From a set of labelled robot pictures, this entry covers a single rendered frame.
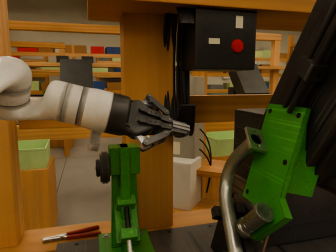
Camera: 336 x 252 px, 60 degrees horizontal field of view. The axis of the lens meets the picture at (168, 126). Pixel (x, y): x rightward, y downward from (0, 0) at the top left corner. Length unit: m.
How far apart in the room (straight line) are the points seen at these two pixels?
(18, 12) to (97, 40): 2.53
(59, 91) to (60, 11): 10.27
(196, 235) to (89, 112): 0.50
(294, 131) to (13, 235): 0.74
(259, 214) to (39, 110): 0.42
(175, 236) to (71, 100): 0.50
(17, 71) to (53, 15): 10.25
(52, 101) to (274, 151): 0.42
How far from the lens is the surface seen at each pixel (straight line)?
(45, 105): 0.52
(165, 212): 0.92
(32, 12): 10.85
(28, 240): 0.96
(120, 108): 0.51
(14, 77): 0.51
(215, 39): 0.77
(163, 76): 0.83
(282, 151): 0.59
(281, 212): 0.57
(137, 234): 0.68
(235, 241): 0.64
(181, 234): 0.86
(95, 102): 0.51
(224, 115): 1.00
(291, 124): 0.59
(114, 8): 0.80
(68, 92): 0.52
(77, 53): 7.44
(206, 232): 0.88
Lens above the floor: 1.32
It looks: 8 degrees down
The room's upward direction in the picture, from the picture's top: straight up
